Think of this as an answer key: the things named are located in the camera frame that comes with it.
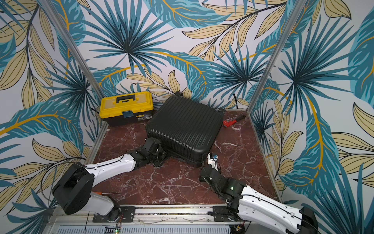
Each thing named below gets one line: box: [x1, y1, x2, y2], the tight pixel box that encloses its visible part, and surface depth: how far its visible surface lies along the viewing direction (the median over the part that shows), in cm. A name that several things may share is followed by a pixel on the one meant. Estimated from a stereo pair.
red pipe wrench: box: [222, 114, 246, 128], surface depth 115 cm
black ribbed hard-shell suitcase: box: [145, 91, 226, 168], surface depth 83 cm
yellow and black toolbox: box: [98, 91, 154, 128], surface depth 102 cm
